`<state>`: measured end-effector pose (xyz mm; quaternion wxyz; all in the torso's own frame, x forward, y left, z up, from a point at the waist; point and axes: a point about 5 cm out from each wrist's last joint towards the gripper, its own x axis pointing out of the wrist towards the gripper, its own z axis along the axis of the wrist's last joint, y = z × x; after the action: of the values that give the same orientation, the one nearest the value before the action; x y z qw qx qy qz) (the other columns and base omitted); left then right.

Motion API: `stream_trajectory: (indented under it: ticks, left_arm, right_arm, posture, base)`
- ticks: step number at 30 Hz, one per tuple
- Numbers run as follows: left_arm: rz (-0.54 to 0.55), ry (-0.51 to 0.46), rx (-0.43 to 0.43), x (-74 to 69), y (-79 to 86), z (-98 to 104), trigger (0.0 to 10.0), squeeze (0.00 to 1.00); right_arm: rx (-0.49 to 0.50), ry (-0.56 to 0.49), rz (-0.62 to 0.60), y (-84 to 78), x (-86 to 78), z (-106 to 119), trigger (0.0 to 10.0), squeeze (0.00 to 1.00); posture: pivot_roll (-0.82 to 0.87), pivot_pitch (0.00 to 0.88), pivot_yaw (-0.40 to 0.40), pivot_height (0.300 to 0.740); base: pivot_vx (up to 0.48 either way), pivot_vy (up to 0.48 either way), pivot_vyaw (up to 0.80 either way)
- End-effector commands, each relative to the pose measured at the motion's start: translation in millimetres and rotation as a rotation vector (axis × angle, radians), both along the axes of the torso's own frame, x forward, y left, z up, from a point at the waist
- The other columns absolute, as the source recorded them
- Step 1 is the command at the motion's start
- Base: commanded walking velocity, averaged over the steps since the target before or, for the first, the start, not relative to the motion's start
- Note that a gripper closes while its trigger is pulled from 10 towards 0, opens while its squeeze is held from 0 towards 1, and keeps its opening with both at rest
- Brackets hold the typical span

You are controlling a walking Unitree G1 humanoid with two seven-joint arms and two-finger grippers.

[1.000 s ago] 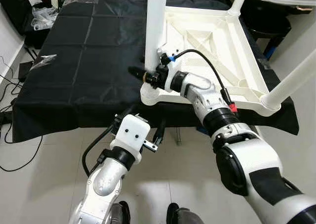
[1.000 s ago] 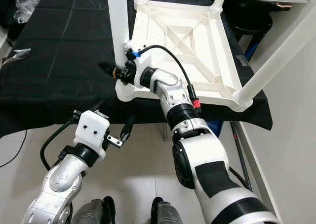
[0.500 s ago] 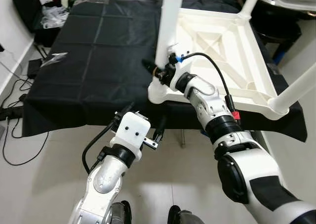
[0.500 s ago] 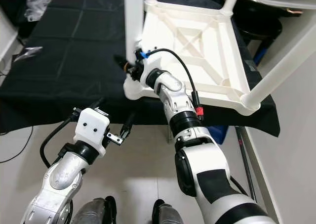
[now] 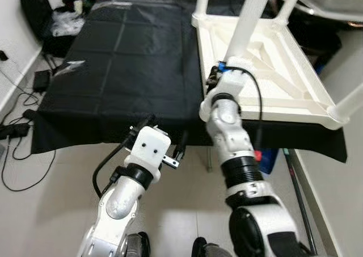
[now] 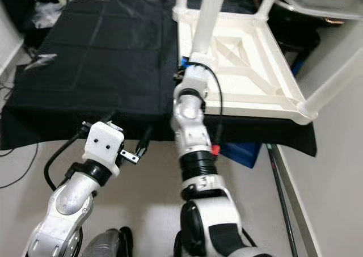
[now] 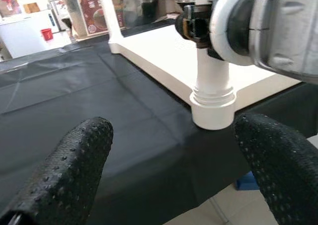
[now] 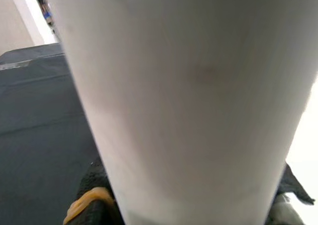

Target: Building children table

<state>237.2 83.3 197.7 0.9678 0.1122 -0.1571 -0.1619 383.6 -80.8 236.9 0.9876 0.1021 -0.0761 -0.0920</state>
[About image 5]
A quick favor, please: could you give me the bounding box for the white plastic table top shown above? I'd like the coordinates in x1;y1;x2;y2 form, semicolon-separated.
192;13;351;130

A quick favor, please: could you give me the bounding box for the metal support table leg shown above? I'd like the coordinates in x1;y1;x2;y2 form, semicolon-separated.
203;146;213;171

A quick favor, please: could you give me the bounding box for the black tablecloth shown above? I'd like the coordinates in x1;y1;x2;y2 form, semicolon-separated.
31;0;348;162

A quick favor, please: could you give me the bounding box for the blue box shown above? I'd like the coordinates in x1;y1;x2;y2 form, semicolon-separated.
258;148;278;175

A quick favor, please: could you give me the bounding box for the robot left leg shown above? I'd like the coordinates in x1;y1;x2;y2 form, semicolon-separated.
125;231;151;257

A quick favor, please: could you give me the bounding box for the robot leg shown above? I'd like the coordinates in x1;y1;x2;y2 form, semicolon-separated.
125;231;151;257
192;237;233;257

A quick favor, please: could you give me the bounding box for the clear plastic wrapper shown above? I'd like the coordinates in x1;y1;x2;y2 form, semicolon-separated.
52;60;86;77

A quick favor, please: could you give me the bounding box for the robot right leg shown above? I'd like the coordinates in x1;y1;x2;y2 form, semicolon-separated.
192;237;233;257

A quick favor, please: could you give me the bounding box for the large black power adapter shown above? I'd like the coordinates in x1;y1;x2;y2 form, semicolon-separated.
33;70;52;93

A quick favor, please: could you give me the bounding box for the large black round basin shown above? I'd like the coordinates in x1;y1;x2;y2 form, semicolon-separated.
289;7;344;73

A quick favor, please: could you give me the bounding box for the clear plastic film strip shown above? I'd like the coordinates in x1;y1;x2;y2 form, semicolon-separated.
91;2;134;12

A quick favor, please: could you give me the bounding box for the crumpled clear plastic bag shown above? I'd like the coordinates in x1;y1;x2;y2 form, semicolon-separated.
50;10;86;37

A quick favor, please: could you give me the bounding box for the black rod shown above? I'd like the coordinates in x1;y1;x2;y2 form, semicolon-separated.
282;148;318;252

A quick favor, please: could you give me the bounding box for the black power strip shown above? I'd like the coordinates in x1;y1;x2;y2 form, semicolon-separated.
0;124;30;140

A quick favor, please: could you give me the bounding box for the black fabric bag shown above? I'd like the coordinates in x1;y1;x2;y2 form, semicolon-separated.
20;0;86;56

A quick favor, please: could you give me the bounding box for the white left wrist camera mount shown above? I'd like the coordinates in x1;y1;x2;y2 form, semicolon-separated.
126;127;172;181

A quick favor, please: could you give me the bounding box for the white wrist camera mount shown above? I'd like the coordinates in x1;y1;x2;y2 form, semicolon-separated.
218;57;255;99
126;127;172;181

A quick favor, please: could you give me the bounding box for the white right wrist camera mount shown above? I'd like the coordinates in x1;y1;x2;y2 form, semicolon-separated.
218;57;255;99

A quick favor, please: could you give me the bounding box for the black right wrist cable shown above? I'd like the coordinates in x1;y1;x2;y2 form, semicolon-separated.
224;66;264;161

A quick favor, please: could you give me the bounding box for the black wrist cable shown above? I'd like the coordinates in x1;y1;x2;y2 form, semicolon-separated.
224;66;264;161
92;137;137;198

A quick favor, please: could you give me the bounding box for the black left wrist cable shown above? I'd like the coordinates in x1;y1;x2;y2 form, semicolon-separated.
92;137;137;198

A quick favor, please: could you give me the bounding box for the black floor cable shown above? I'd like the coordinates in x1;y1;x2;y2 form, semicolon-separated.
0;138;57;192

